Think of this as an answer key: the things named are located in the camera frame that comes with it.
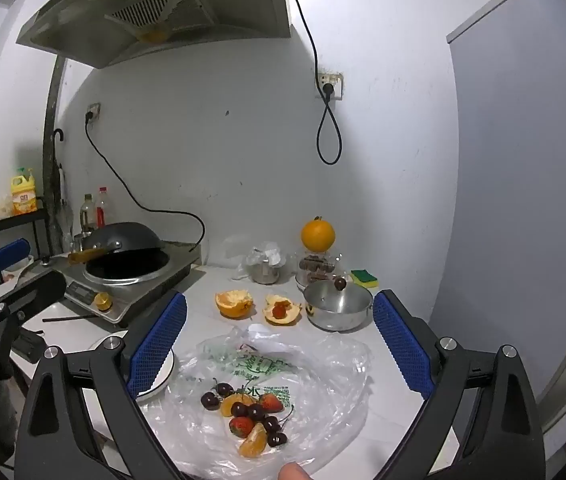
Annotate yellow detergent bottle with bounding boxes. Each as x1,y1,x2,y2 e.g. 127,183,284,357
11,167,38,217

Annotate black range hood cable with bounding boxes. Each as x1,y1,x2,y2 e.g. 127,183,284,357
283,0,342,166

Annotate steel induction cooker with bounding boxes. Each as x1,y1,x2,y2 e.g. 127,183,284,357
55,240,201,328

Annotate black chopstick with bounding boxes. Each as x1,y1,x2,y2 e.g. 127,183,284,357
43,312,97,324

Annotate steel lid brown knob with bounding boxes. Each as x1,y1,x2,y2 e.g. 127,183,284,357
304,277,373,312

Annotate white plate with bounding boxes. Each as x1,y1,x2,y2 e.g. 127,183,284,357
90,330,176,402

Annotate yellow green sponge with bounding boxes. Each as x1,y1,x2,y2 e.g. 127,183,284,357
350,269,380,290

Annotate dark vertical pipe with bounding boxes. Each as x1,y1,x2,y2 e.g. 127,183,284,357
42,57,67,256

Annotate whole orange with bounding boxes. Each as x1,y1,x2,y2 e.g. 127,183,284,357
301,216,336,252

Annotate black cooker cable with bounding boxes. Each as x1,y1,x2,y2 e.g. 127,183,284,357
85,119,207,252

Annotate dark wok wooden handle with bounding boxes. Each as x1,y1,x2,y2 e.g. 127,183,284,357
68,221,166,266

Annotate clear green print plastic bag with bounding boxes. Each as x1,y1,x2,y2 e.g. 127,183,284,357
168,325,371,478

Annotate steel pot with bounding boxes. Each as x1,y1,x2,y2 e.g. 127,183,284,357
303,292,374,332

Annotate red cap bottle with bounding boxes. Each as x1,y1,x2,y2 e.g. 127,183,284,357
95,187,112,228

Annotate orange peel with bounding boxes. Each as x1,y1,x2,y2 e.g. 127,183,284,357
263,295,304,326

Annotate dark oil bottle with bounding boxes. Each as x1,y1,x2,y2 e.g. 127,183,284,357
80,194,98,234

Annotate clear glass jar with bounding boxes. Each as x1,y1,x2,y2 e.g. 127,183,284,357
295,250,346,289

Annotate small steel cup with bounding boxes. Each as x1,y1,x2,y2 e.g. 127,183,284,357
249,259,284,285

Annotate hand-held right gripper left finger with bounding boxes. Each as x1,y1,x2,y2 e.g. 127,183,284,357
15,290,189,480

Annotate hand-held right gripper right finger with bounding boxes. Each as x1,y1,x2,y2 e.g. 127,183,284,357
372,289,546,480

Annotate steel range hood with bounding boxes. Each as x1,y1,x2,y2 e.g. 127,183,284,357
15,0,291,68

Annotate black shelf rack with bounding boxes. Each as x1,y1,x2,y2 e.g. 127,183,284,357
0,206,54,281

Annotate person's right hand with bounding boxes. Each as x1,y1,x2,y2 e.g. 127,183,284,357
279,462,310,480

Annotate half orange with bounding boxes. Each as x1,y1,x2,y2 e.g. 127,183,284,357
215,289,254,319

